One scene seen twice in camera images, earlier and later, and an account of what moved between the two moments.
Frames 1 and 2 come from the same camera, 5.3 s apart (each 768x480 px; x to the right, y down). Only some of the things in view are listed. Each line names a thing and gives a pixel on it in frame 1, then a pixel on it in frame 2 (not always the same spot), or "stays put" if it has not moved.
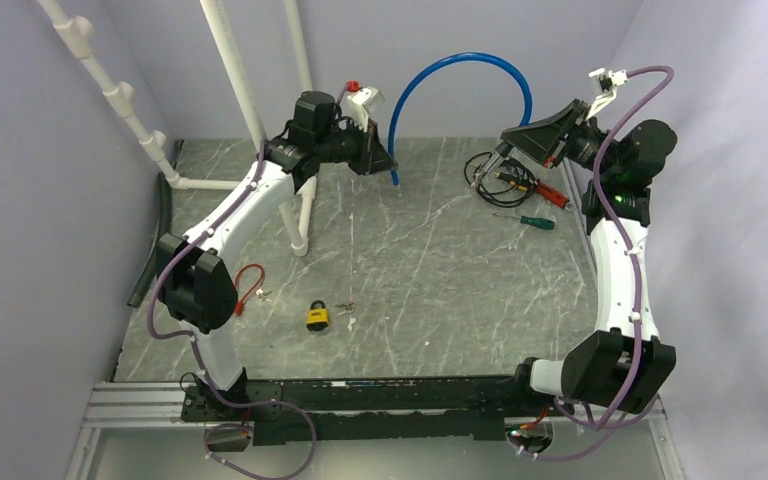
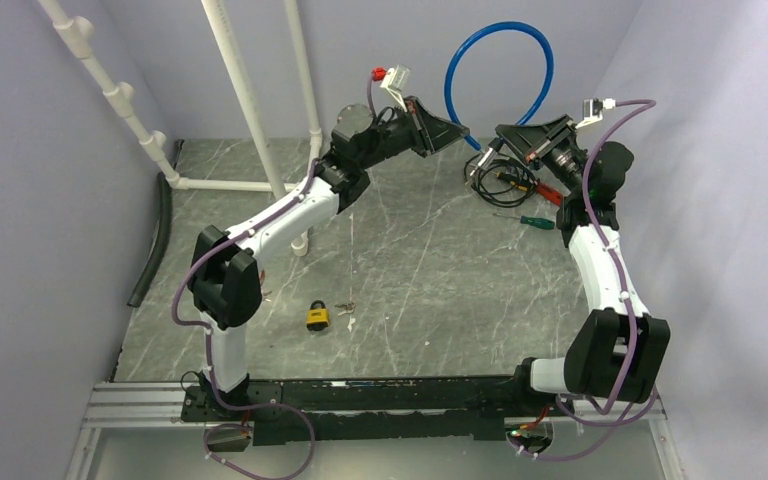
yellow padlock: (317, 317) stays put
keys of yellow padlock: (349, 308) stays put
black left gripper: (367, 161) → (440, 135)
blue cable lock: (528, 96) → (488, 151)
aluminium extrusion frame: (163, 407) stays put
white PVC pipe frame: (297, 207) stays put
